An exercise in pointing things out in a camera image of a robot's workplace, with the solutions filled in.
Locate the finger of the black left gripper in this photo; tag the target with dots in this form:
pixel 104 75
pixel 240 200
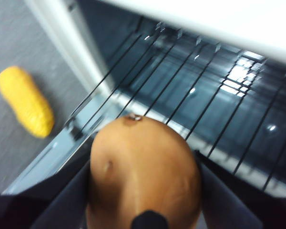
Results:
pixel 240 207
pixel 38 210

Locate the brown potato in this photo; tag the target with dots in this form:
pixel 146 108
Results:
pixel 145 171

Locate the cream Toshiba toaster oven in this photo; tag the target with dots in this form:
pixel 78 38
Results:
pixel 228 23

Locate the yellow corn cob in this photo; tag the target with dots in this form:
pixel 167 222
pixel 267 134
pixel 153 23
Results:
pixel 26 102

